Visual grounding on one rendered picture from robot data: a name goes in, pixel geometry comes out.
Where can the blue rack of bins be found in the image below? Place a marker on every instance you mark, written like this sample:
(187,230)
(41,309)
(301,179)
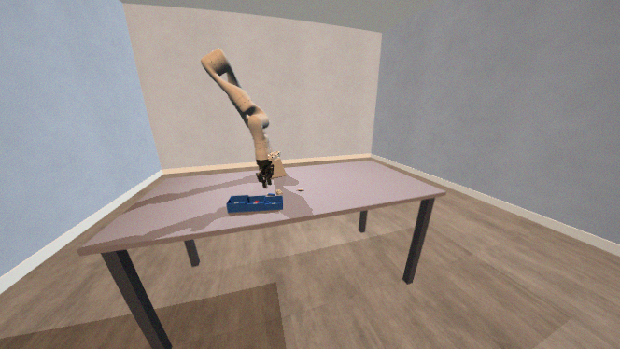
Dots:
(245,203)

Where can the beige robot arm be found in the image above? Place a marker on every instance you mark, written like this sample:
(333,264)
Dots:
(216,64)

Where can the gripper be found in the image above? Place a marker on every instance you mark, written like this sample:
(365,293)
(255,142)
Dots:
(264,172)

